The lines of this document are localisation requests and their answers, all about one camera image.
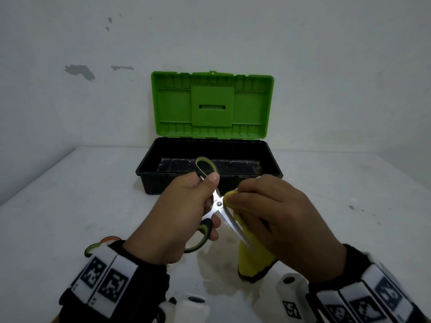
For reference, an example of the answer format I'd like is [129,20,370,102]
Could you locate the person's right hand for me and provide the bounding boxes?
[223,176,347,284]

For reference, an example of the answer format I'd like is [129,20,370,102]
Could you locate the person's left hand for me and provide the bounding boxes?
[123,171,221,266]

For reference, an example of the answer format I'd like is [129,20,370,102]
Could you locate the green black handled scissors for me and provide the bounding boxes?
[183,157,253,254]

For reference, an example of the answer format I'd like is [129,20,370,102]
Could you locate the yellow cleaning cloth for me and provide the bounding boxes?
[223,188,279,284]

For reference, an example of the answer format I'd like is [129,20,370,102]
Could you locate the black toolbox with green lid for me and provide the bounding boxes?
[135,70,284,196]

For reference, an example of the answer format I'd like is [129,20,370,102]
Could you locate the black left wristband with markers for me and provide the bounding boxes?
[59,240,170,323]

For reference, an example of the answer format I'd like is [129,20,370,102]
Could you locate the black wristband with markers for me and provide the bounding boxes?
[59,240,170,323]
[308,244,429,323]

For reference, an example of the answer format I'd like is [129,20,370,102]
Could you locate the black right wristband with markers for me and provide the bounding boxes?
[308,244,429,323]

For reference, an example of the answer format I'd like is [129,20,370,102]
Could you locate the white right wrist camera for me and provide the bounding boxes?
[276,272,311,321]

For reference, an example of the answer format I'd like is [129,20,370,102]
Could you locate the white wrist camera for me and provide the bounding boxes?
[276,272,311,321]
[161,294,211,323]

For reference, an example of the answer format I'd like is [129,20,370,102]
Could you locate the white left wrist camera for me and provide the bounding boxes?
[161,294,211,323]

